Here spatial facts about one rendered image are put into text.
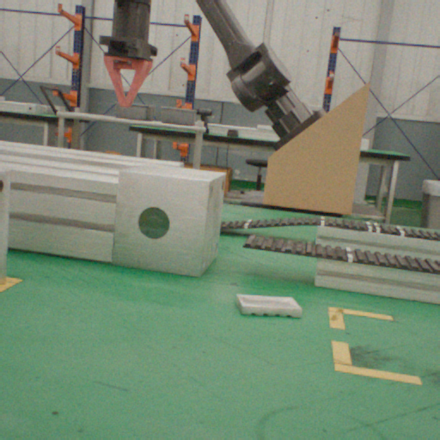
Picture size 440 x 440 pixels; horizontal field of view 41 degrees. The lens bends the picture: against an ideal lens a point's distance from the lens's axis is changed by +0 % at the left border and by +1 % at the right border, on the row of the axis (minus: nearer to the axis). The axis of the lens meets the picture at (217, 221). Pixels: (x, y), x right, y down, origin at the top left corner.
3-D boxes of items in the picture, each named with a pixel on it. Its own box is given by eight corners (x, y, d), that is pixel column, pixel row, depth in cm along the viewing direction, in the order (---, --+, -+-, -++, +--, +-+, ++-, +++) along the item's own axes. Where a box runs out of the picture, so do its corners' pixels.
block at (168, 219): (220, 252, 69) (229, 171, 67) (200, 278, 57) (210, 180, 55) (146, 241, 70) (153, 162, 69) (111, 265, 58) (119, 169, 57)
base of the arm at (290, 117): (326, 113, 124) (281, 147, 128) (304, 82, 124) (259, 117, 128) (323, 115, 116) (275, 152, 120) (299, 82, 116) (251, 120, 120)
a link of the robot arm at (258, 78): (296, 95, 123) (277, 111, 125) (267, 56, 123) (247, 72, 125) (288, 99, 115) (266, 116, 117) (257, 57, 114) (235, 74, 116)
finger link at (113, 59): (99, 104, 92) (103, 41, 90) (114, 106, 99) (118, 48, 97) (141, 108, 91) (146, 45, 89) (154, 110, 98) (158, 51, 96)
